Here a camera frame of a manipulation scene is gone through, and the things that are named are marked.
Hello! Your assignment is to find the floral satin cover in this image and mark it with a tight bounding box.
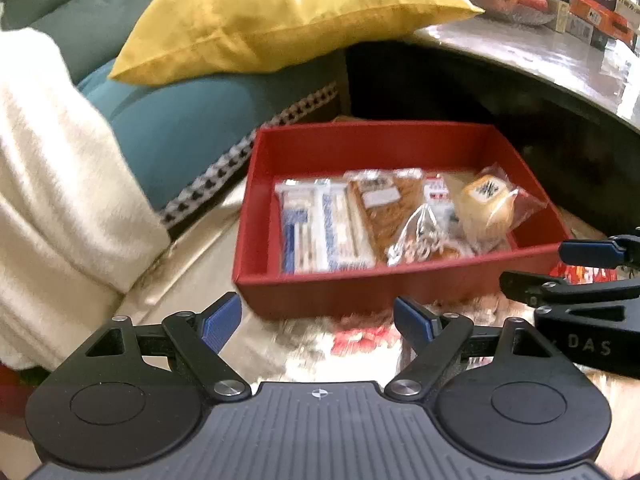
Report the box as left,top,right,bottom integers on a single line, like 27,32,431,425
0,179,640,480

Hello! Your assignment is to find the wrapped yellow cake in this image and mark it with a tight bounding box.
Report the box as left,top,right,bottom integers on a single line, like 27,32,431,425
454,164,547,255

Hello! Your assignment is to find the red white small packet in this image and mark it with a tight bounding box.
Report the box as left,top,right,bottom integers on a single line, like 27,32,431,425
424,174,454,222

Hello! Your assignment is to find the houndstooth trim cloth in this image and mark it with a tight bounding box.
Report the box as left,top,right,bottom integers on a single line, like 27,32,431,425
158,81,338,230

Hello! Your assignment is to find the brown biscuit pack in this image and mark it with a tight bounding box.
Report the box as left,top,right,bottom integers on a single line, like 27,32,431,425
344,168,424,264

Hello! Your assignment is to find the red cardboard tray box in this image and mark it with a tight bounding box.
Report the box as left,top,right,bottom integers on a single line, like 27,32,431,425
232,122,570,320

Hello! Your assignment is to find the blue white striped snack pack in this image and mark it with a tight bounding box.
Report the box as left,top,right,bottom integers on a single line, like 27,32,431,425
274,178,376,274

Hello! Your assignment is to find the cream white blanket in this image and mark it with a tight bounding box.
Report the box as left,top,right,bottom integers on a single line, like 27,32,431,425
1,28,169,370

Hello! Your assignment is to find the teal sofa cushion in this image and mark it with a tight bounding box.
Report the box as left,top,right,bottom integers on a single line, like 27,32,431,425
78,53,344,211

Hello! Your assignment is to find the orange black box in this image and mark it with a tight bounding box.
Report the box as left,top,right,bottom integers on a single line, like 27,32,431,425
570,0,636,46

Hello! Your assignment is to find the glass fruit plate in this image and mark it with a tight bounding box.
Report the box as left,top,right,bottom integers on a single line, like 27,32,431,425
470,0,555,26

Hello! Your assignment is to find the yellow pillow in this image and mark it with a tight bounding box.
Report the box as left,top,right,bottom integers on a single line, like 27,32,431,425
110,0,483,86

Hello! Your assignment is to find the dark green sofa cushion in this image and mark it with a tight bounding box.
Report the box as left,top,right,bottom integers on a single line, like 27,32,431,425
1,0,152,87

